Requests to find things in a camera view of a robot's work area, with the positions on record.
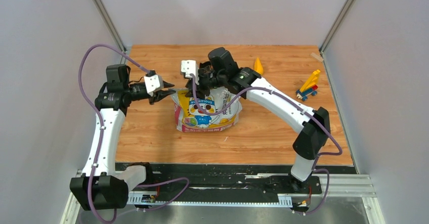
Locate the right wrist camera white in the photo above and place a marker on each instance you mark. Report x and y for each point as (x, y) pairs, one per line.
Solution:
(189, 68)

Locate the colourful toy block figure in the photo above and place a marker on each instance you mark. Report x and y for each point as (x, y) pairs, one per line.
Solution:
(309, 88)

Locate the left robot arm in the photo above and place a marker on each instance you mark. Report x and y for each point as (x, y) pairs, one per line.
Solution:
(99, 187)

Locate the aluminium frame post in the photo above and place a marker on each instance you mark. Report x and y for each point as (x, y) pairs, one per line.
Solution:
(336, 25)
(109, 24)

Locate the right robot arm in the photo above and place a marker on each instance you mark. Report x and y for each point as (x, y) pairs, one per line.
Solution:
(311, 125)

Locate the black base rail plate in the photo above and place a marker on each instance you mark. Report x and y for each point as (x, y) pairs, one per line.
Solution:
(235, 183)

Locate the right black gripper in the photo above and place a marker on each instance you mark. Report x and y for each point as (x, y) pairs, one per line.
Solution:
(203, 90)

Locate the right aluminium frame post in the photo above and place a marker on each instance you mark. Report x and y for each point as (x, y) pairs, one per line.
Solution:
(336, 25)

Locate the pet food bag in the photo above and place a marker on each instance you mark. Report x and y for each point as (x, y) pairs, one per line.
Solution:
(216, 112)

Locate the left aluminium frame post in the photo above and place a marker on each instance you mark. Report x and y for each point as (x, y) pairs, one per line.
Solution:
(109, 24)

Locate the yellow plastic scoop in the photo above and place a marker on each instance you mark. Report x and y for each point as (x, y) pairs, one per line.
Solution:
(258, 67)

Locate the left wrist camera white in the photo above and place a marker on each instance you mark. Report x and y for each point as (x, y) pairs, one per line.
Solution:
(153, 83)

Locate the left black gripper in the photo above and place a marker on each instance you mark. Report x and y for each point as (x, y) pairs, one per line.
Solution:
(159, 95)

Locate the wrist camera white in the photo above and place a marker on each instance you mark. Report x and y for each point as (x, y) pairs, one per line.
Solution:
(189, 68)
(153, 83)

